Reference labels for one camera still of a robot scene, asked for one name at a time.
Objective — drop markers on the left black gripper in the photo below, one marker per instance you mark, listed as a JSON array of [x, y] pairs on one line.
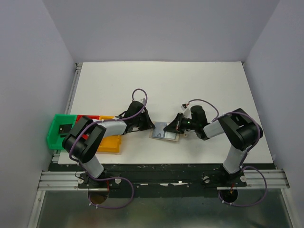
[[149, 124]]

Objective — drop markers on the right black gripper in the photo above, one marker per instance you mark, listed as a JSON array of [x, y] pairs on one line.
[[175, 125]]

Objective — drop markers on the beige card holder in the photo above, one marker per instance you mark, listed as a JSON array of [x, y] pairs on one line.
[[158, 133]]

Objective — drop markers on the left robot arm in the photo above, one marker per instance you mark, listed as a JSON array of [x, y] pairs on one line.
[[83, 140]]

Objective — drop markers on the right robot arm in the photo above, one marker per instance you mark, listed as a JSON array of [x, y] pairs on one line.
[[241, 130]]

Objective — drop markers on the black card in green bin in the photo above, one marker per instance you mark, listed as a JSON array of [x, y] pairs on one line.
[[64, 129]]

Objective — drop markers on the yellow plastic bin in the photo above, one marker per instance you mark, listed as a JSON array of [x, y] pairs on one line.
[[111, 140]]

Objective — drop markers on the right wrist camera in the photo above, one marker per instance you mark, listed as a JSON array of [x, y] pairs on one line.
[[185, 110]]

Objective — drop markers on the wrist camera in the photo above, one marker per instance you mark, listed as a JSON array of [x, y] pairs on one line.
[[185, 110], [142, 101]]

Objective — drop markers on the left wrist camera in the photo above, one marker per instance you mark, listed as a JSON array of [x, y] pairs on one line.
[[142, 101]]

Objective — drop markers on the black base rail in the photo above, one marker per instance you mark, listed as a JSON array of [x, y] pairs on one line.
[[170, 180]]

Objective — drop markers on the aluminium side rail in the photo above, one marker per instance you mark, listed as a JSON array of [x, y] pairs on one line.
[[73, 88]]

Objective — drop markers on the front aluminium rail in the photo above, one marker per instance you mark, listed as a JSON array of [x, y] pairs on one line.
[[58, 181]]

